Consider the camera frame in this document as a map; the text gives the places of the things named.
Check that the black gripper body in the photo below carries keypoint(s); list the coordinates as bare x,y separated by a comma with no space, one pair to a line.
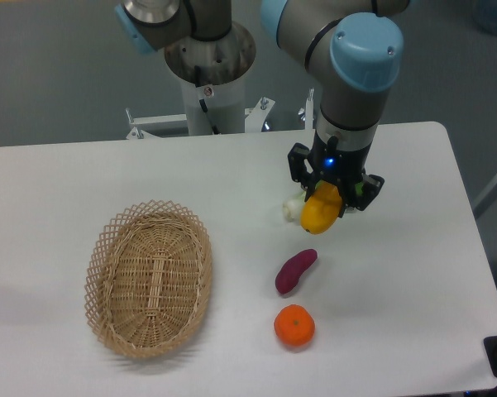
341,168

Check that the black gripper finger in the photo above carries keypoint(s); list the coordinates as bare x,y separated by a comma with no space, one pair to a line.
358,194
298,159

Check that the yellow mango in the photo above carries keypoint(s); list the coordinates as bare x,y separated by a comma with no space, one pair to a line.
322,209

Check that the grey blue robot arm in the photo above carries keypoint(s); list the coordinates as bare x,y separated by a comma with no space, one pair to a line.
352,48

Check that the woven wicker basket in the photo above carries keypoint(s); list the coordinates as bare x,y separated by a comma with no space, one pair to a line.
149,279

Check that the green bok choy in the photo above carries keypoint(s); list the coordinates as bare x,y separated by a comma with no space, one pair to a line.
293,206

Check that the purple sweet potato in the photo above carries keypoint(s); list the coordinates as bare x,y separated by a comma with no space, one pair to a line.
292,270

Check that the orange mandarin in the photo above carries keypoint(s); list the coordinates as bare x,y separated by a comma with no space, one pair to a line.
294,326

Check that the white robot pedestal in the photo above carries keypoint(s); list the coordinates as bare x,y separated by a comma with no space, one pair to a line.
212,77

